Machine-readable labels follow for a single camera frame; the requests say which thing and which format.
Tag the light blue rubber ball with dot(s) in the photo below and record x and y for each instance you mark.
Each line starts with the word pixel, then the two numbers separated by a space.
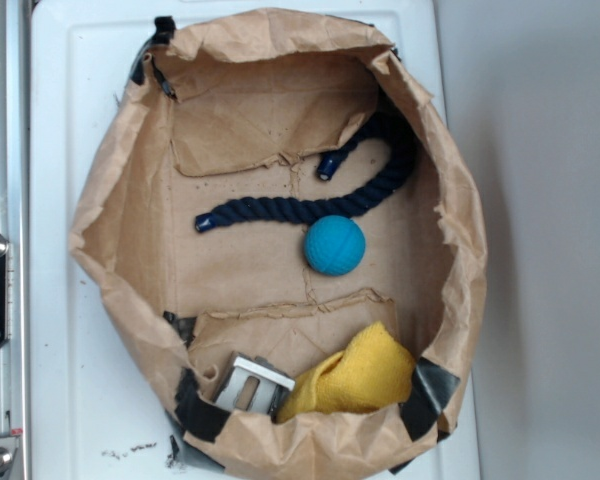
pixel 334 245

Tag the yellow microfiber cloth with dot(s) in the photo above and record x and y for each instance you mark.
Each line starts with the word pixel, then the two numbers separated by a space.
pixel 372 372

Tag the silver metal buckle block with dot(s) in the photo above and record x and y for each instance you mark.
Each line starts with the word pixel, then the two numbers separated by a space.
pixel 252 385

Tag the brown paper bag bin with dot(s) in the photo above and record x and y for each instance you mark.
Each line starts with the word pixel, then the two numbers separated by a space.
pixel 276 103

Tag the white plastic tray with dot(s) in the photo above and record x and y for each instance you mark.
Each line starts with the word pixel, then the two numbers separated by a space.
pixel 93 416

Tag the aluminium frame rail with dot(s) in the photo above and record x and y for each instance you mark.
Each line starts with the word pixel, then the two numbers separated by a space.
pixel 14 144

